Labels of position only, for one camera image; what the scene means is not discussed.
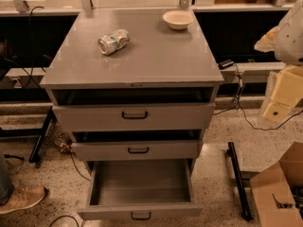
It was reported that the black cable floor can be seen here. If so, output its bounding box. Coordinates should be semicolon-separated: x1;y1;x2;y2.
213;63;303;131
47;215;86;227

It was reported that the grey middle drawer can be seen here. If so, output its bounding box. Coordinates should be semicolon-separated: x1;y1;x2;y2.
72;140;201;162

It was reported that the black cable left wall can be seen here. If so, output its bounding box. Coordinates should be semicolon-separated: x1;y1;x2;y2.
3;5;51;89

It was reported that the white paper bowl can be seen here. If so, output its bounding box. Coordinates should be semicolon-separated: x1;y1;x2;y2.
162;10;194;30

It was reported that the black cable bottom floor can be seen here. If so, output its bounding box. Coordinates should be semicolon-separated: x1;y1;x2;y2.
47;215;86;227

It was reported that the grey top drawer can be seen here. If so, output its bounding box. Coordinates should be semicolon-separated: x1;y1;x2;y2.
51;88;216;132

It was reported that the black table leg left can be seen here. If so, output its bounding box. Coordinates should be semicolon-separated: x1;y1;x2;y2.
28;109;53;164

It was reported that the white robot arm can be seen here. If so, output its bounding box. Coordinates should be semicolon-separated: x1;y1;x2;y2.
254;0;303;123

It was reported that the black power adapter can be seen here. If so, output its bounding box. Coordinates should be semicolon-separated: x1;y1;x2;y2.
218;60;234;70

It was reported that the black table leg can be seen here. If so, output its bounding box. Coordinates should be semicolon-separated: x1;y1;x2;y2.
28;109;53;164
227;142;254;221

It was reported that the grey drawer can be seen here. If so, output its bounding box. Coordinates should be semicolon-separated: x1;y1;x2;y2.
51;88;216;132
78;159;202;220
72;140;201;162

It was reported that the black table leg right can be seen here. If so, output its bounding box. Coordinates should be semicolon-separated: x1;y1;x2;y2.
227;142;254;221

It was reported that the cardboard box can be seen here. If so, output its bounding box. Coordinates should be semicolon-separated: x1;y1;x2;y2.
250;142;303;227

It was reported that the blue jeans leg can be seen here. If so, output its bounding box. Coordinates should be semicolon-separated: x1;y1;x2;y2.
0;154;14;205

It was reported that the tan sneaker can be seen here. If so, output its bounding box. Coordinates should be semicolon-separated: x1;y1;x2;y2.
0;185;46;215

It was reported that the black cable right floor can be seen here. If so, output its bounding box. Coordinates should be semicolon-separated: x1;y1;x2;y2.
213;63;303;131

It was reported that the grey drawer cabinet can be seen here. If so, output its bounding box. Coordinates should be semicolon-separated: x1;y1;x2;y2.
40;7;225;175

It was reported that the grey bottom drawer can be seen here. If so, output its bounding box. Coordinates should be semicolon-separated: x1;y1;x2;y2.
78;159;202;220

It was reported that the crushed soda can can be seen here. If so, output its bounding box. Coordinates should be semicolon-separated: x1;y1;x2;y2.
98;29;130;56

